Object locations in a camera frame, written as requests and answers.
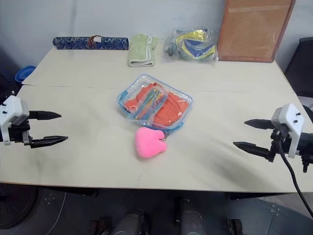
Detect green folded towel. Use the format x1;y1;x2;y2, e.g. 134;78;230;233
128;32;159;68

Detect black wheel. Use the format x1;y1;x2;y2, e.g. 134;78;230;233
0;183;40;230

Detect black chair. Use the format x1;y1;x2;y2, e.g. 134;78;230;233
284;37;313;99

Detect blue patterned rolled scroll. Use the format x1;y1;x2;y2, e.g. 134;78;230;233
52;35;130;51

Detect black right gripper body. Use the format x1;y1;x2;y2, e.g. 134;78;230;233
267;124;292;163

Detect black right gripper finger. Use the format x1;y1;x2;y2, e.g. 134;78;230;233
232;141;271;160
244;118;275;130

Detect pink plush heart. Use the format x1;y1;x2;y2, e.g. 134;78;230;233
134;127;169;160

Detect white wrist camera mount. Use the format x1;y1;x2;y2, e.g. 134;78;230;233
0;95;30;146
270;103;305;159

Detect dark rounded grey shape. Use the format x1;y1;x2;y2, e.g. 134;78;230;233
174;198;207;235
111;209;150;235

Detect plastic bag with yellow-blue item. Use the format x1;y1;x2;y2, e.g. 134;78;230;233
162;27;220;66

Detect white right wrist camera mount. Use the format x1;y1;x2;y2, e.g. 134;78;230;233
270;103;305;159

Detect clear pouch with orange contents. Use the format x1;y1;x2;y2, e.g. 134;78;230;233
115;73;195;133

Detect blue plastic basin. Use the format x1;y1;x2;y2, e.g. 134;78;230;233
14;66;37;83

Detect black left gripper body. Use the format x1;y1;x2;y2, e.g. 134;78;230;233
4;119;33;147

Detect brown-framed cork board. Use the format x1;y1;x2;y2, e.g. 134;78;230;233
216;0;297;64

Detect clear case of colored pencils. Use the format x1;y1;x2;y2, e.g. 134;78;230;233
133;84;169;121

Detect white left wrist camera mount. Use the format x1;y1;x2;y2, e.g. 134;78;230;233
0;95;30;146

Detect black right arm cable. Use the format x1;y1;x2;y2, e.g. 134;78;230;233
275;126;313;219

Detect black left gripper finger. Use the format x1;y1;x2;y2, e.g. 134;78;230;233
30;136;69;149
29;111;62;121

